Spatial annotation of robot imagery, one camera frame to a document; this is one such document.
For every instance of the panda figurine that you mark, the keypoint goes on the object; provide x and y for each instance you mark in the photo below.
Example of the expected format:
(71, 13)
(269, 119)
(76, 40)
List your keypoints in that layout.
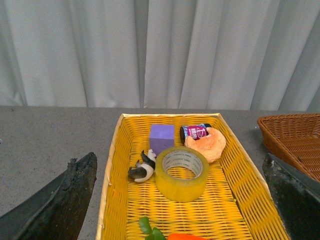
(145, 169)

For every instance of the purple foam block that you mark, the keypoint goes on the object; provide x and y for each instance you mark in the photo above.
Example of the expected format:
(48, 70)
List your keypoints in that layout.
(161, 137)

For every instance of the yellow tape roll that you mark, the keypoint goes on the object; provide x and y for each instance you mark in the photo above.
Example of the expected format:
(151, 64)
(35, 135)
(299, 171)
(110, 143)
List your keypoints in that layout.
(180, 189)

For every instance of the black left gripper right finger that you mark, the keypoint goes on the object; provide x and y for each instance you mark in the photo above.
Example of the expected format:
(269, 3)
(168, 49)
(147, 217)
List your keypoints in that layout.
(296, 197)

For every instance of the brown wicker basket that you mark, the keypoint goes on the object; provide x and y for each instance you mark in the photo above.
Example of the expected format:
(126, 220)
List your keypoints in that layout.
(295, 139)

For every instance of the orange carrot toy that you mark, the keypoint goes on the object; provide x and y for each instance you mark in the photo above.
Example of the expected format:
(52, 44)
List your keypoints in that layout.
(156, 234)

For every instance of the yellow woven basket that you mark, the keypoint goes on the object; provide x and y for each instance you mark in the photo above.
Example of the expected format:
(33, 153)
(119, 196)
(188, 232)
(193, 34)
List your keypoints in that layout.
(236, 203)

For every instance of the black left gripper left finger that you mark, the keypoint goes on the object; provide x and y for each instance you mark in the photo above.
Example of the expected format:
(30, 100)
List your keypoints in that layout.
(58, 210)

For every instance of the croissant bread toy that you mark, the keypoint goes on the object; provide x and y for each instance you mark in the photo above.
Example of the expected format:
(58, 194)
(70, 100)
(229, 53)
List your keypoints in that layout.
(210, 146)

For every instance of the grey curtain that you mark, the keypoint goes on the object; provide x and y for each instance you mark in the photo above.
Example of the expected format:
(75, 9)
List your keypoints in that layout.
(170, 54)

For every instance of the purple labelled black can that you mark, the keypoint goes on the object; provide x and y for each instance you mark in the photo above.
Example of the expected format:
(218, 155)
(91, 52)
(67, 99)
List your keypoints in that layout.
(196, 131)

